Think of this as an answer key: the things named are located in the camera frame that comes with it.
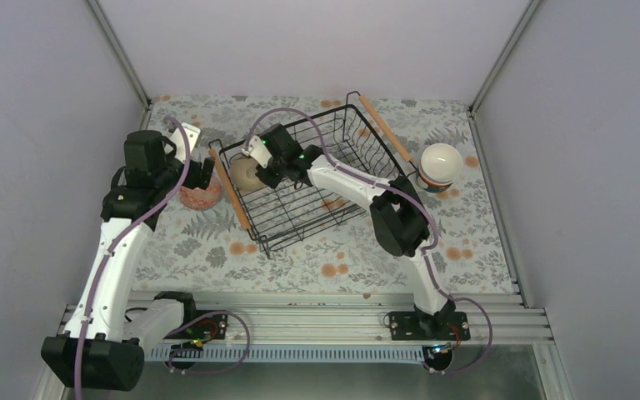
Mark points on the aluminium frame post left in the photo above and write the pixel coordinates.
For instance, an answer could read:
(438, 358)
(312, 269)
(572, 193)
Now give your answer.
(112, 40)

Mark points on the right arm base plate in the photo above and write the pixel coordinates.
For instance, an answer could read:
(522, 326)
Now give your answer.
(418, 326)

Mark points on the aluminium frame post right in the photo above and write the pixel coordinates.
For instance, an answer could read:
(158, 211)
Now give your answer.
(523, 23)

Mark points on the orange bowl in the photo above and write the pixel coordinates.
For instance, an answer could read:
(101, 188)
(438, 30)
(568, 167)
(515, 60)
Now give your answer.
(427, 178)

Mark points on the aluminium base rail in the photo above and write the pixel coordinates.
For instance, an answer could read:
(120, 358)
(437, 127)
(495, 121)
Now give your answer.
(348, 328)

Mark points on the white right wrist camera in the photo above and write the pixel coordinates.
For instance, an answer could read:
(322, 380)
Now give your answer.
(257, 150)

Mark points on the teal and white bowl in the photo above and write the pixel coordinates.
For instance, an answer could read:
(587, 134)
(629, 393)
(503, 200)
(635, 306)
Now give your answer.
(432, 187)

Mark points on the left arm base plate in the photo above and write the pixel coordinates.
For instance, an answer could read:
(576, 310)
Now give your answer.
(206, 325)

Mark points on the aluminium frame post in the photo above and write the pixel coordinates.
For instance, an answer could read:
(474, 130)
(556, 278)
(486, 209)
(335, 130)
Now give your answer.
(112, 40)
(523, 23)

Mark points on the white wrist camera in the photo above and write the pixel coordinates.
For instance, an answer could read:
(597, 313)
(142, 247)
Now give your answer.
(257, 150)
(185, 139)

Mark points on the beige bowl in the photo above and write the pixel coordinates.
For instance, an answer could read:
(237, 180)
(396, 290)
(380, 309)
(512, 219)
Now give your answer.
(242, 173)

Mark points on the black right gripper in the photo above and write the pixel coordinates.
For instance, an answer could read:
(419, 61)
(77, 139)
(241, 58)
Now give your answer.
(270, 181)

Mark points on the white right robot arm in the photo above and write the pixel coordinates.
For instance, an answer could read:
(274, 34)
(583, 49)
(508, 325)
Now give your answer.
(402, 225)

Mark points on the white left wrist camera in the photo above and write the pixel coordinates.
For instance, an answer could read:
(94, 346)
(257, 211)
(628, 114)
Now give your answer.
(185, 139)

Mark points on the black wire dish rack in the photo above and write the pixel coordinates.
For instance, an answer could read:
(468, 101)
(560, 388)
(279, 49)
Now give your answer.
(293, 212)

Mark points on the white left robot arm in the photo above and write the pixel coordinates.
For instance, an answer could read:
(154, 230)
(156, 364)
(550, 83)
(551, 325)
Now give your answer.
(98, 349)

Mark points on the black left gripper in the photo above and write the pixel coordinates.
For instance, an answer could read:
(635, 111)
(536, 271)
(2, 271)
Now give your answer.
(191, 180)

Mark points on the floral patterned table mat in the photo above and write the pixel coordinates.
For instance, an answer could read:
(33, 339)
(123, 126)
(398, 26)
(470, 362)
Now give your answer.
(209, 251)

